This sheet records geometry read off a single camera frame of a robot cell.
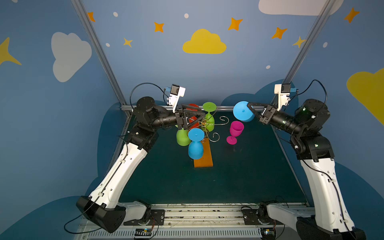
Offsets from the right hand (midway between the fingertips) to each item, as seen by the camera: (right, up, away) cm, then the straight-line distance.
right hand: (250, 103), depth 55 cm
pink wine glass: (+6, -10, +39) cm, 40 cm away
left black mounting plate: (-40, -55, +19) cm, 71 cm away
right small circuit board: (+16, -62, +18) cm, 67 cm away
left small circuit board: (-46, -61, +18) cm, 79 cm away
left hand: (-19, -3, -1) cm, 19 cm away
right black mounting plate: (+8, -55, +20) cm, 59 cm away
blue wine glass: (-20, -19, +17) cm, 32 cm away
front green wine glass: (-27, -14, +22) cm, 38 cm away
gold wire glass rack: (-16, -7, +19) cm, 26 cm away
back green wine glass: (-14, -8, +19) cm, 25 cm away
